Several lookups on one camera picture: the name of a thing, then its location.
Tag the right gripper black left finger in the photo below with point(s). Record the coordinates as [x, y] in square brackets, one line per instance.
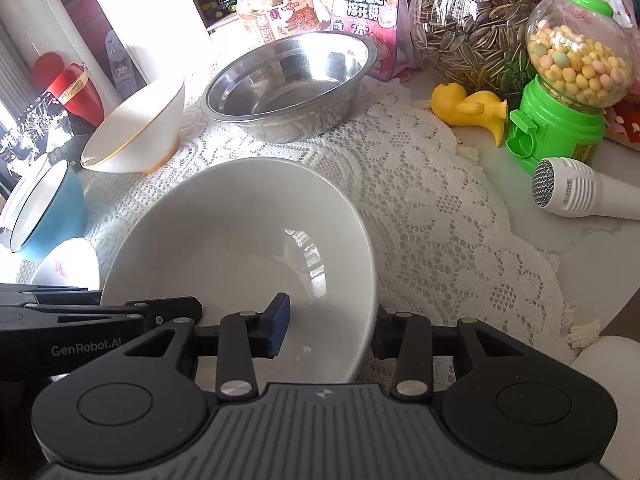
[240, 338]

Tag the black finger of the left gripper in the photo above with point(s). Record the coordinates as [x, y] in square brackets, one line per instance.
[152, 312]

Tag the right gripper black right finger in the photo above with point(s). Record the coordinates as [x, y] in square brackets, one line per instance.
[412, 341]

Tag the white floral plate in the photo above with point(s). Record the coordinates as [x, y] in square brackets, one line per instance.
[71, 263]

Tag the plain white ceramic bowl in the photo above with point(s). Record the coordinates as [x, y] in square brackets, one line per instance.
[235, 235]

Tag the blue bowl white inside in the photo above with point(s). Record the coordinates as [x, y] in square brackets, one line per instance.
[54, 211]

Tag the white bowl with gold rim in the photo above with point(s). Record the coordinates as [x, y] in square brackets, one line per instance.
[141, 134]

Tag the stainless steel bowl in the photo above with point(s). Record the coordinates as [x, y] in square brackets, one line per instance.
[292, 89]

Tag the white lace tablecloth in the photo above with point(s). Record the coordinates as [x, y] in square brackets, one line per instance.
[442, 236]

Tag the white toy microphone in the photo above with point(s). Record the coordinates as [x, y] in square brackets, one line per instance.
[571, 189]

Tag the silver foil bag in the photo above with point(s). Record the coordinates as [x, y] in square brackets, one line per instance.
[44, 126]

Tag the yellow duck toy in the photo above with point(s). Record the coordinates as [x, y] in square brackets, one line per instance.
[451, 104]

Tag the sunflower seed jar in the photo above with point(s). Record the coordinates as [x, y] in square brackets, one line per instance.
[480, 44]

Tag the green gumball candy dispenser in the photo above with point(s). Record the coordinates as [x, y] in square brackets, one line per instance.
[583, 64]

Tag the peanut jar red label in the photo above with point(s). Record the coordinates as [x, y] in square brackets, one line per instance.
[266, 21]

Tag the pink marshmallow bag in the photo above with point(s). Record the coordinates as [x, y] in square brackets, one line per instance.
[387, 24]

